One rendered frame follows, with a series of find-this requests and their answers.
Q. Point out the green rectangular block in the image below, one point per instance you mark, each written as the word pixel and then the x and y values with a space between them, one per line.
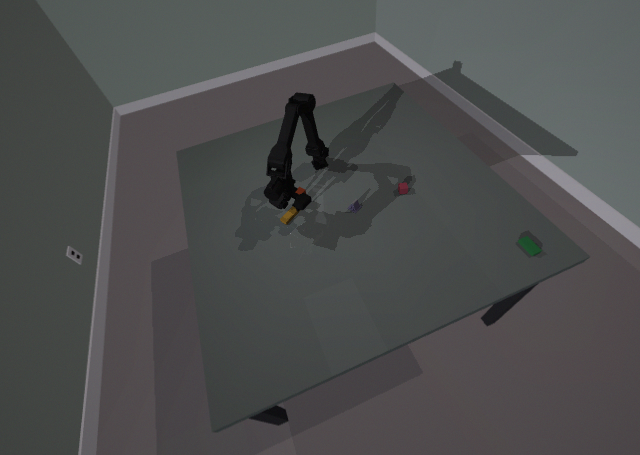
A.
pixel 530 246

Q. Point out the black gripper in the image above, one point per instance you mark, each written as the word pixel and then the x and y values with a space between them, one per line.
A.
pixel 301 200

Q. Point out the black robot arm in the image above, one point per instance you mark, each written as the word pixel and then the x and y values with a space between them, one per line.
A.
pixel 280 157

